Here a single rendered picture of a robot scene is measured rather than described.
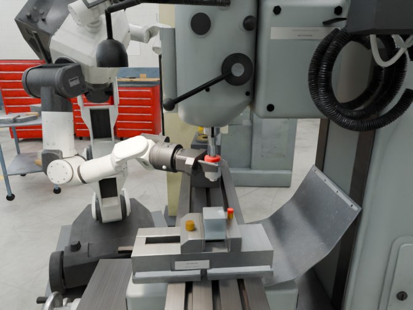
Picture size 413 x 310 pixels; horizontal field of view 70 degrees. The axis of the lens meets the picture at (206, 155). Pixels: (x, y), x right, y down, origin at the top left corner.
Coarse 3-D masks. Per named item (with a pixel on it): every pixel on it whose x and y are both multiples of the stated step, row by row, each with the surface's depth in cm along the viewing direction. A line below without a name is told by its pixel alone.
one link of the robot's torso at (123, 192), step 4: (124, 188) 176; (120, 192) 174; (124, 192) 171; (92, 196) 171; (96, 196) 170; (124, 196) 176; (92, 200) 166; (96, 200) 171; (128, 200) 165; (92, 204) 160; (128, 204) 163; (92, 208) 158; (128, 208) 162; (92, 212) 158; (128, 212) 163; (96, 220) 159
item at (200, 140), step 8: (200, 136) 124; (216, 136) 129; (192, 144) 117; (200, 144) 117; (216, 144) 117; (192, 176) 121; (200, 176) 121; (192, 184) 123; (200, 184) 122; (208, 184) 122; (216, 184) 122
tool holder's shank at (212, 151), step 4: (208, 136) 81; (208, 140) 82; (212, 140) 81; (208, 144) 82; (212, 144) 82; (208, 148) 82; (212, 148) 82; (216, 148) 83; (208, 152) 83; (212, 152) 82; (216, 152) 83; (208, 156) 84; (212, 156) 83
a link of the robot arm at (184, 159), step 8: (168, 144) 88; (176, 144) 88; (160, 152) 86; (168, 152) 86; (176, 152) 87; (184, 152) 87; (192, 152) 87; (200, 152) 86; (160, 160) 86; (168, 160) 85; (176, 160) 84; (184, 160) 83; (192, 160) 81; (160, 168) 88; (168, 168) 86; (176, 168) 85; (184, 168) 84; (192, 168) 81
